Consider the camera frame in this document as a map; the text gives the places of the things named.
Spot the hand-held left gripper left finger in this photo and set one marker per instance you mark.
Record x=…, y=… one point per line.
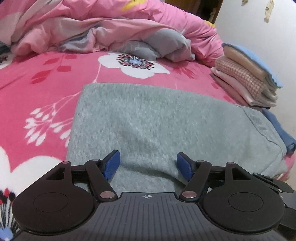
x=112, y=165

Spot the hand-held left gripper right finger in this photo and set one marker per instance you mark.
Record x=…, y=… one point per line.
x=183, y=166

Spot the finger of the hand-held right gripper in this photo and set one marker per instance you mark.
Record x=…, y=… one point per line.
x=275, y=183

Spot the grey hoodie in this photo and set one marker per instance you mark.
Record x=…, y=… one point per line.
x=150, y=120

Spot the blue folded garment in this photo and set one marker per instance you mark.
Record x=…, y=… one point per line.
x=281, y=129

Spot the pink floral bed sheet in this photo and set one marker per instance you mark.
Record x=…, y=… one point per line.
x=46, y=92

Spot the pink checked folded cloth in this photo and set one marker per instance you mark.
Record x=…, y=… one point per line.
x=242, y=77

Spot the beige folded cloth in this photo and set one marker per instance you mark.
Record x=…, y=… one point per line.
x=245, y=61

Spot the pink floral duvet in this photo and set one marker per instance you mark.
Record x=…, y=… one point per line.
x=104, y=27

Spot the beige wall hanging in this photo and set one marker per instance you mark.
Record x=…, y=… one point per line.
x=269, y=11

